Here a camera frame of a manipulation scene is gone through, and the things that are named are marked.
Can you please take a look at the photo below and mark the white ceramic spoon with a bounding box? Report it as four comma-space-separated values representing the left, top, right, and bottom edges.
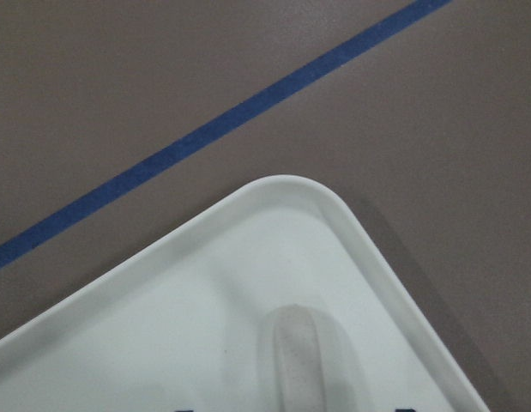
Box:
257, 305, 355, 411

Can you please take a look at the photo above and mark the white bear serving tray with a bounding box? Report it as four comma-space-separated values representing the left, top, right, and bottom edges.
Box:
0, 175, 486, 411

